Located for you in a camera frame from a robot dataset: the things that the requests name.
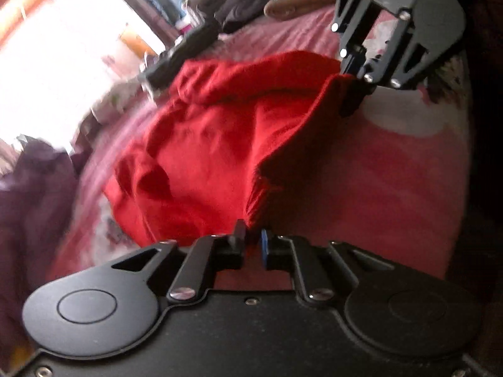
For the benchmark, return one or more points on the brown folded blanket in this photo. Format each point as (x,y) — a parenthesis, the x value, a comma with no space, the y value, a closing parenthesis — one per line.
(290,9)

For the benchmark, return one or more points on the black striped folded garment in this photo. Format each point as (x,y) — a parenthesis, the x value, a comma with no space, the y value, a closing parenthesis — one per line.
(162,73)

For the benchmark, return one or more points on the dark grey folded clothes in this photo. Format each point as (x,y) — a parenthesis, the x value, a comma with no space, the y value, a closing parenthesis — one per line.
(228,16)

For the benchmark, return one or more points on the red knit sweater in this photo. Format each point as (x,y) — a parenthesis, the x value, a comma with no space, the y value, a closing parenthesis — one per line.
(231,139)

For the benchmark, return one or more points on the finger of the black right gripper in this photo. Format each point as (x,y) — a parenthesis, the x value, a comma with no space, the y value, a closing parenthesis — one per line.
(423,38)
(353,20)

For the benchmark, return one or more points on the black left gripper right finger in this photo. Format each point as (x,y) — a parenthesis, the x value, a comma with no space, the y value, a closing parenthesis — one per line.
(391,307)

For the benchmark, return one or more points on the orange wooden cabinet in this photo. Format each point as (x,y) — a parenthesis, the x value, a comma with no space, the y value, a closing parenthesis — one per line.
(136,44)

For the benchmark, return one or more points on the white printed plastic bag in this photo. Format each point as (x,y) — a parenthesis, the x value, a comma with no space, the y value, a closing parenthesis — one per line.
(116,101)

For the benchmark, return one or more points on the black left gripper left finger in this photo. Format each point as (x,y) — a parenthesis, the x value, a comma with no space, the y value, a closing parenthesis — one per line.
(103,310)

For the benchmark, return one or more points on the purple quilted duvet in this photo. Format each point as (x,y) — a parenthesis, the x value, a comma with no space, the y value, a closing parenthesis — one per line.
(37,199)

